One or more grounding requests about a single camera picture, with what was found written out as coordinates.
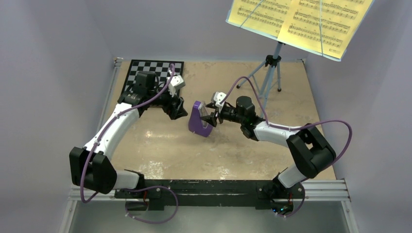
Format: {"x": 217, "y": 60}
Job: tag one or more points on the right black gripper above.
{"x": 211, "y": 119}

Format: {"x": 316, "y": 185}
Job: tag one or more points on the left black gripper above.
{"x": 176, "y": 112}

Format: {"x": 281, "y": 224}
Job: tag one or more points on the clear plastic metronome cover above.
{"x": 204, "y": 112}

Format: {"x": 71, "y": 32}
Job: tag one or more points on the purple metronome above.
{"x": 196, "y": 125}

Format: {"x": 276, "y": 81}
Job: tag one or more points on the light blue music stand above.
{"x": 272, "y": 62}

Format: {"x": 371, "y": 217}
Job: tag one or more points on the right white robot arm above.
{"x": 311, "y": 152}

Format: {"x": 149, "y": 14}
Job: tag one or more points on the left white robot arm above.
{"x": 90, "y": 165}

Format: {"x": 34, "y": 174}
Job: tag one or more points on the black white chessboard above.
{"x": 159, "y": 67}

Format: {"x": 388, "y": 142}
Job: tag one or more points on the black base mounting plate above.
{"x": 260, "y": 194}

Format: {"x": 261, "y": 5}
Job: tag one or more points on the left yellow sheet music page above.
{"x": 264, "y": 17}

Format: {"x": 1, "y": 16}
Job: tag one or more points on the yellow sheet music page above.
{"x": 264, "y": 17}
{"x": 323, "y": 27}

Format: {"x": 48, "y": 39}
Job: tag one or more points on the right yellow sheet music page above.
{"x": 323, "y": 27}

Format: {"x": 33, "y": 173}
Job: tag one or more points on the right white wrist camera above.
{"x": 218, "y": 99}

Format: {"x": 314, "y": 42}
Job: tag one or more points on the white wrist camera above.
{"x": 218, "y": 99}
{"x": 175, "y": 84}

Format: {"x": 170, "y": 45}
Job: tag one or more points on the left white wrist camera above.
{"x": 175, "y": 84}

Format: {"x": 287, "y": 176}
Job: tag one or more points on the aluminium frame rail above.
{"x": 314, "y": 190}

